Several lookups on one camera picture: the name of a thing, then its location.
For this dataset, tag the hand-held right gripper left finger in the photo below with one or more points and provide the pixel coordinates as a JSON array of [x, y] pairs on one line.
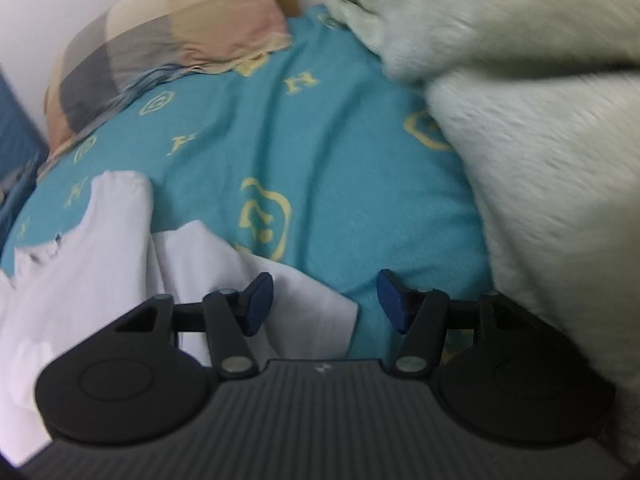
[[257, 300]]

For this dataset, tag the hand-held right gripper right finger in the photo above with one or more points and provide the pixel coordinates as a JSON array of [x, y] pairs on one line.
[[392, 300]]

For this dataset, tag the white garment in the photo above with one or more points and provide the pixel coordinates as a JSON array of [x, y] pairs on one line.
[[100, 270]]

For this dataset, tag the teal printed bed sheet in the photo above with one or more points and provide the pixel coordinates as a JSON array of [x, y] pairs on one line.
[[300, 160]]

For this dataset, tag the cream fluffy blanket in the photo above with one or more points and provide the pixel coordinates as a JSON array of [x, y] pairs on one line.
[[550, 185]]

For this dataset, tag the plaid pillow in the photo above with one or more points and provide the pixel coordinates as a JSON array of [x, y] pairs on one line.
[[150, 35]]

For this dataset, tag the blue cushion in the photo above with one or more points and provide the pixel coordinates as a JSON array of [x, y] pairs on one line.
[[17, 130]]

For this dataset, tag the light green printed blanket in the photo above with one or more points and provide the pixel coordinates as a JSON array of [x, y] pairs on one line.
[[450, 10]]

